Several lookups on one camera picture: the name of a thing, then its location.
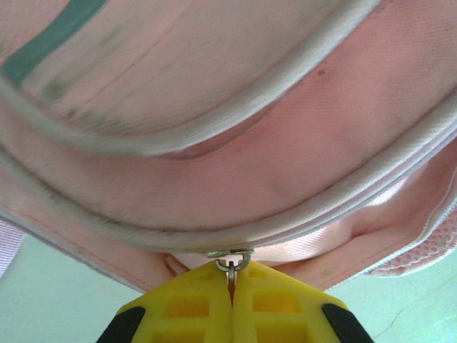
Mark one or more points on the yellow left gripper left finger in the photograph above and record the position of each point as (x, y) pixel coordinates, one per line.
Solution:
(178, 314)

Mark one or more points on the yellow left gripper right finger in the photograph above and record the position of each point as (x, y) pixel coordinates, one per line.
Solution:
(285, 314)

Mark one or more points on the pink backpack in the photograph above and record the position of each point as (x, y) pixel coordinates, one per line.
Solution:
(228, 125)

